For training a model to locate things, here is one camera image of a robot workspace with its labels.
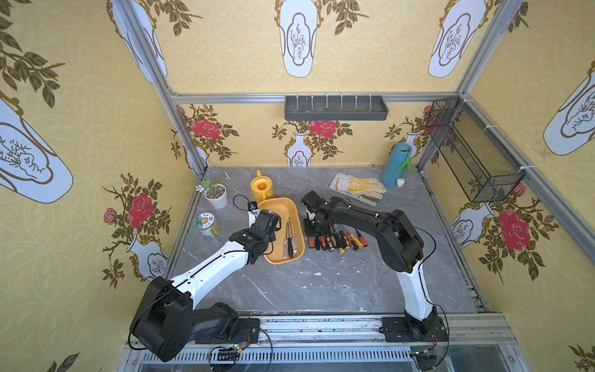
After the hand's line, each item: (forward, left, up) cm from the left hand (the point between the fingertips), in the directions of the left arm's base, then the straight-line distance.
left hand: (254, 226), depth 87 cm
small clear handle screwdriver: (-3, -12, -9) cm, 15 cm away
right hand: (+4, -23, -9) cm, 25 cm away
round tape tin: (+3, +19, -3) cm, 20 cm away
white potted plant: (+19, +19, -3) cm, 27 cm away
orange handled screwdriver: (-1, -26, -9) cm, 28 cm away
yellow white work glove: (+24, -49, -8) cm, 55 cm away
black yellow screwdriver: (-3, -36, -8) cm, 37 cm away
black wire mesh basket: (+5, -76, +24) cm, 80 cm away
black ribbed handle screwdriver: (-5, -13, -8) cm, 16 cm away
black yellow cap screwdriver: (-4, -33, -8) cm, 34 cm away
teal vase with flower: (+28, -61, +8) cm, 67 cm away
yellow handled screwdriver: (-4, -39, -6) cm, 40 cm away
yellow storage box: (+9, -13, -2) cm, 15 cm away
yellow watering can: (+20, -1, -1) cm, 20 cm away
